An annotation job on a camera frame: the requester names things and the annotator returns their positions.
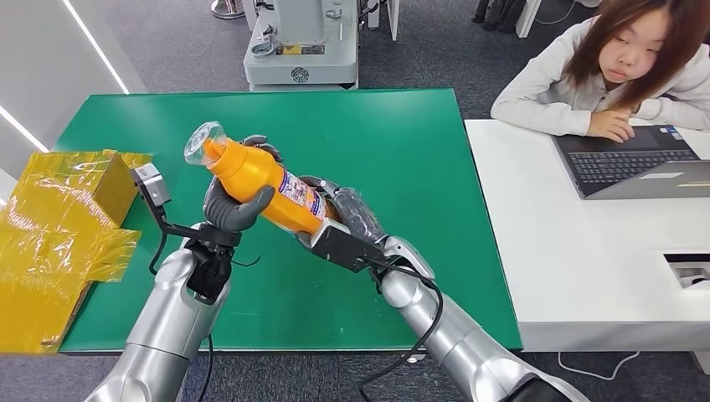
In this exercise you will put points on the grey laptop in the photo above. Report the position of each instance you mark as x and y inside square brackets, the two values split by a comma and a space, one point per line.
[627, 163]

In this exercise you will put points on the white desk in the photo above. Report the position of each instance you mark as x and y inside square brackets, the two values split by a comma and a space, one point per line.
[582, 249]

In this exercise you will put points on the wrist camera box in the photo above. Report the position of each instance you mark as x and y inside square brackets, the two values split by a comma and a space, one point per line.
[151, 186]
[344, 247]

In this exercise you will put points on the yellow film wrapped cardboard box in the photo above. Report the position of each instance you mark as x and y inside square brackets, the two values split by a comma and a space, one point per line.
[50, 249]

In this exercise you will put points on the white machine base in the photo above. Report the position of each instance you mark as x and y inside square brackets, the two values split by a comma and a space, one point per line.
[302, 58]

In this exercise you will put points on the orange plastic bottle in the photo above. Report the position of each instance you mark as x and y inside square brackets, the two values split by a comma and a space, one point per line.
[260, 177]

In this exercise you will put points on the white table foot bracket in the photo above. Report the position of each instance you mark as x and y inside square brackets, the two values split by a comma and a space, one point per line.
[413, 358]

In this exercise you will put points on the person's hand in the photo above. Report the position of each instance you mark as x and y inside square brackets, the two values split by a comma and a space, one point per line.
[610, 125]

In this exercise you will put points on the person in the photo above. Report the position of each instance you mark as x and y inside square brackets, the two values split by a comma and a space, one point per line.
[554, 89]

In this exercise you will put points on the white furniture panel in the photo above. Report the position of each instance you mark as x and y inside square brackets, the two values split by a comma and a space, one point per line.
[527, 18]

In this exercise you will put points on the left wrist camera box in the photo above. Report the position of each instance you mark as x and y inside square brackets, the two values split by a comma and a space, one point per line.
[151, 186]

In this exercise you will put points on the chrome round stand base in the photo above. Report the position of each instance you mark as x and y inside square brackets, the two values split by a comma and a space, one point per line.
[227, 8]

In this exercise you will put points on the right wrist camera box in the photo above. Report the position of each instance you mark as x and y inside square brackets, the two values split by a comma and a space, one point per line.
[344, 247]

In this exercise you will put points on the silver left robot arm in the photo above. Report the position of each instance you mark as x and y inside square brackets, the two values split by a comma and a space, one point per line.
[166, 327]

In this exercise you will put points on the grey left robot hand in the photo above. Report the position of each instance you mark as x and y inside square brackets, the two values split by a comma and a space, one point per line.
[233, 208]

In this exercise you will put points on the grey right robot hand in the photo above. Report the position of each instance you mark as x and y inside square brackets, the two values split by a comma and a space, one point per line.
[355, 213]

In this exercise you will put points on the white furniture leg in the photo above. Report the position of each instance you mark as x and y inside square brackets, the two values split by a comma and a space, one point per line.
[393, 18]

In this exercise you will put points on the green table mat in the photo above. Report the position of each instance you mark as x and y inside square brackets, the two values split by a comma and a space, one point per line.
[388, 166]

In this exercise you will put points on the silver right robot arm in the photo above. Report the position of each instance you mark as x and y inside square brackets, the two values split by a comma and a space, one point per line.
[466, 344]

